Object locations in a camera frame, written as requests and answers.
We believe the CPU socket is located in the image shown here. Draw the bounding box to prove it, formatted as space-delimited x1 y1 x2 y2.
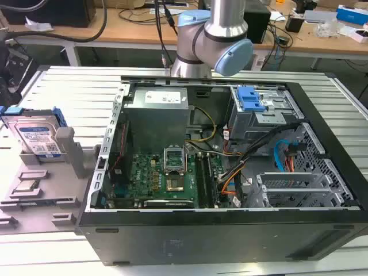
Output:
166 177 185 193

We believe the wooden desk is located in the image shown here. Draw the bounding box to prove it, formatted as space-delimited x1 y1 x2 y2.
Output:
0 5 368 63

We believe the black cable bundle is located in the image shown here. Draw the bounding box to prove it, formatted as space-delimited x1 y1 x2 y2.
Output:
220 122 298 182

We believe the silver CPU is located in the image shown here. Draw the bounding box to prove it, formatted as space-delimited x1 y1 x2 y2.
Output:
14 180 41 193

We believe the silver expansion slot bracket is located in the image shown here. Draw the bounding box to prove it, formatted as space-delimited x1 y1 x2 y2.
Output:
256 172 327 191
252 186 338 208

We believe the black PC case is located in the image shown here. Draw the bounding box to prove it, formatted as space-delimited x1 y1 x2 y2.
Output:
75 75 368 267

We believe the black graphics card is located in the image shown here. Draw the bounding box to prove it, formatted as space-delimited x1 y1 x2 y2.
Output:
143 200 197 209

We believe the metal disk bay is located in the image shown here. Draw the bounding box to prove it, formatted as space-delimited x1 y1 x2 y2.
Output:
229 86 305 150

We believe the orange wire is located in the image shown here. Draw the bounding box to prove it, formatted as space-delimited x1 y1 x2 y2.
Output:
285 149 296 173

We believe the blue wire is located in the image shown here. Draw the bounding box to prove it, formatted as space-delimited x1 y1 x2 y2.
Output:
274 140 300 173

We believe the grey parts rack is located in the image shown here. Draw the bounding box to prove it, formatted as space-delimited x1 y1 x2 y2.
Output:
0 128 102 235

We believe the black computer tower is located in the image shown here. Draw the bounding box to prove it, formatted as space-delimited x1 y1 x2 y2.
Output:
243 5 273 44

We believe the large black box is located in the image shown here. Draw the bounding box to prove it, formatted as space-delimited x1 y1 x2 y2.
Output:
0 0 97 29

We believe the metal socket cover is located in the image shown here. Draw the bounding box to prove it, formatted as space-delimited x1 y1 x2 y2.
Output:
163 145 185 175

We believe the yellow wire bundle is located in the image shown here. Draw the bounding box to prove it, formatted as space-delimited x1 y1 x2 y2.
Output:
186 106 217 143

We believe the hard disk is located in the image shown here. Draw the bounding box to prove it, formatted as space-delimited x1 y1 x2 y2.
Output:
0 105 68 159

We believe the black case fan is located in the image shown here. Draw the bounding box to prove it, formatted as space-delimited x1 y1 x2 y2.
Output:
110 120 133 175

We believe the small black cube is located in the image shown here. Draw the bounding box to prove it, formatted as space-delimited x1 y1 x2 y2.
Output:
285 14 303 33

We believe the green motherboard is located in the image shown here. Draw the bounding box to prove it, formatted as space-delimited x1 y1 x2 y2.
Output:
108 152 231 209

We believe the thick black cable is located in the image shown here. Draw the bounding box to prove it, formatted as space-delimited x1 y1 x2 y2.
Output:
5 0 108 41

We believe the grey power supply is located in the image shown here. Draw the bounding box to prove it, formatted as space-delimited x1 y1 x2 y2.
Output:
124 87 192 144

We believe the blue cardboard box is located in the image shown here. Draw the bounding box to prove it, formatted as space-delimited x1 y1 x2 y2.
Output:
335 4 368 23

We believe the black RAM slot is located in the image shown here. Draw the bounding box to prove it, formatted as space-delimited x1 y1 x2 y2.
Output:
197 154 209 208

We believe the blue disk bay latch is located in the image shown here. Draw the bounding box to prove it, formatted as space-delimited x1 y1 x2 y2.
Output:
236 87 266 113

